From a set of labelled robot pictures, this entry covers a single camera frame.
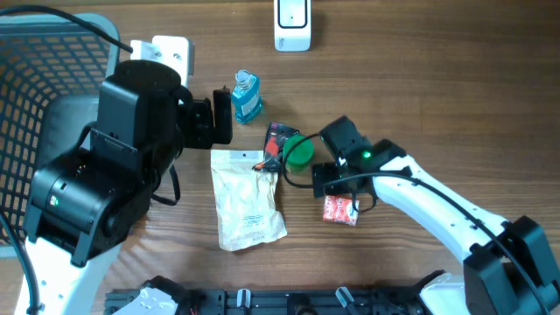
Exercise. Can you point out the beige plastic pouch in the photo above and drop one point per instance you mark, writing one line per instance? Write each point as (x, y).
(245, 200)

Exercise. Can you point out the red tissue pack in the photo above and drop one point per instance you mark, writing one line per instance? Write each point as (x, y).
(340, 210)

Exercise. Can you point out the blue mouthwash bottle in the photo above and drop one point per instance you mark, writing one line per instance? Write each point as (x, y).
(246, 96)

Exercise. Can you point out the grey plastic shopping basket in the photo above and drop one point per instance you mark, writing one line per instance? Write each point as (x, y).
(51, 74)

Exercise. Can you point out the green lid jar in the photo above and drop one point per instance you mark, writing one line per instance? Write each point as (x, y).
(300, 156)

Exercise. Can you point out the black red packaged item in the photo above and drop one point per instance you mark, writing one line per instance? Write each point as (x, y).
(276, 136)

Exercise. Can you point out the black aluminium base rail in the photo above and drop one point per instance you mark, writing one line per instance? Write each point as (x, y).
(373, 301)

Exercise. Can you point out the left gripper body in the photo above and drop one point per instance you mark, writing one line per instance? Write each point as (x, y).
(197, 129)

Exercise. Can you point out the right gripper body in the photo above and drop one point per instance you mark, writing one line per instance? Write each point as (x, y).
(335, 183)

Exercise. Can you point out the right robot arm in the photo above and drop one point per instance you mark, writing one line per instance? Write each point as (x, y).
(508, 266)

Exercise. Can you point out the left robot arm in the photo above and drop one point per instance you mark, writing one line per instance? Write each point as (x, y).
(84, 202)

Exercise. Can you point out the white barcode scanner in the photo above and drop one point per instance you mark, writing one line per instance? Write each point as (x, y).
(292, 25)

